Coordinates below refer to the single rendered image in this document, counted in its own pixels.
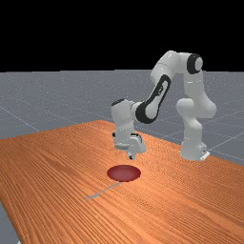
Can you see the grey fork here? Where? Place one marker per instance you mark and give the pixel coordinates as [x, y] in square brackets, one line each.
[102, 193]

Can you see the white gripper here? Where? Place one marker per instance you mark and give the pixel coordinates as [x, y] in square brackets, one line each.
[131, 143]

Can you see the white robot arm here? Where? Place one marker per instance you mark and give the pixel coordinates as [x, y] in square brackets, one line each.
[193, 95]

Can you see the red plate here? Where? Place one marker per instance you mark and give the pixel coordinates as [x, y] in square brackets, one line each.
[124, 173]

